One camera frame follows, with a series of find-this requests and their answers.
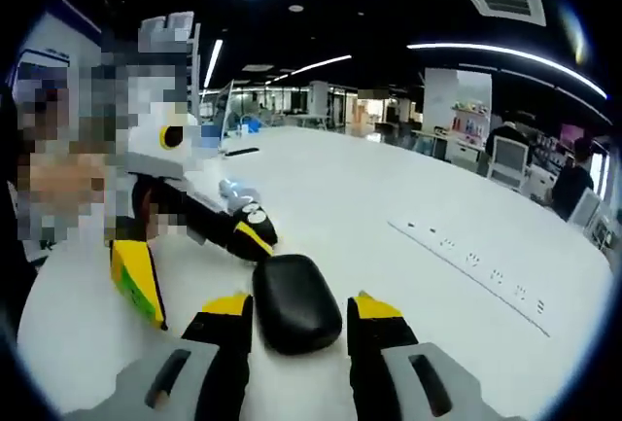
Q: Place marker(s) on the blue white wall display board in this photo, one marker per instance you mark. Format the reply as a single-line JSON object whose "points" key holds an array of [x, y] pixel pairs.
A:
{"points": [[48, 37]]}

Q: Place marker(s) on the pink screen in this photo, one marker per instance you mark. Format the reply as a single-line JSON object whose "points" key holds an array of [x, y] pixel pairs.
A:
{"points": [[568, 134]]}

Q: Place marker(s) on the small black device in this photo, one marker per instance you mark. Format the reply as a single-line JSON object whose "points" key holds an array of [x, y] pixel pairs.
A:
{"points": [[241, 151]]}

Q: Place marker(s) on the plain black earbud case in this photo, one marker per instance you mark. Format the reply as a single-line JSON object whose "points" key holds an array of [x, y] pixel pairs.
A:
{"points": [[296, 304]]}

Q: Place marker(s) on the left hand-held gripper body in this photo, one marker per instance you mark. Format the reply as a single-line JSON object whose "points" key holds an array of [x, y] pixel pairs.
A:
{"points": [[150, 151]]}

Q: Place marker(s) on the blue plastic crate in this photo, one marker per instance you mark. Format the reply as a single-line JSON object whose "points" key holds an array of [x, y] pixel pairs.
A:
{"points": [[252, 124]]}

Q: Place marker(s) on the recessed table socket strip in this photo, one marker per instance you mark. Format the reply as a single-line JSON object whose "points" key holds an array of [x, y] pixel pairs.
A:
{"points": [[466, 265]]}

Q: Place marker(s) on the ceiling light strip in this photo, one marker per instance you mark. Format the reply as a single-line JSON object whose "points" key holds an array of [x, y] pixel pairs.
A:
{"points": [[321, 64], [510, 53], [212, 63]]}

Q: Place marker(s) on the white table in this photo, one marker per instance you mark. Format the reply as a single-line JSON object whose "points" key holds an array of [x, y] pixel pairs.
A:
{"points": [[364, 187]]}

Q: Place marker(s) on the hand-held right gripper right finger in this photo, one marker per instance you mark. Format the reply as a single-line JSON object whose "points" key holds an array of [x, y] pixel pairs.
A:
{"points": [[379, 343]]}

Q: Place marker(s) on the display shelf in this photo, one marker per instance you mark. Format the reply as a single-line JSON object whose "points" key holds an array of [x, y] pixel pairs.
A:
{"points": [[469, 119]]}

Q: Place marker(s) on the white office chair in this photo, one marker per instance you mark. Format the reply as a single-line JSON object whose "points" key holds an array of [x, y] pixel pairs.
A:
{"points": [[585, 209], [507, 158]]}

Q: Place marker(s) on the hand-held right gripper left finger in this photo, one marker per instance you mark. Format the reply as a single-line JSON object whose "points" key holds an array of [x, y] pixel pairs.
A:
{"points": [[214, 343]]}

